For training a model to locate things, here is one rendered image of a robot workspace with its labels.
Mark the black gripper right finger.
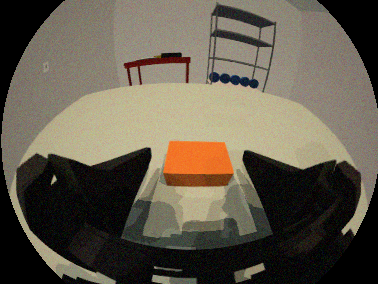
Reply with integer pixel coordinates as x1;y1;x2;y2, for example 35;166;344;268
242;150;337;234

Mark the orange block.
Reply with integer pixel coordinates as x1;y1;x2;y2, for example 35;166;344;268
162;141;234;187

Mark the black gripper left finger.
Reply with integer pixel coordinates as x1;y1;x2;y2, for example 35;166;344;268
47;147;152;238

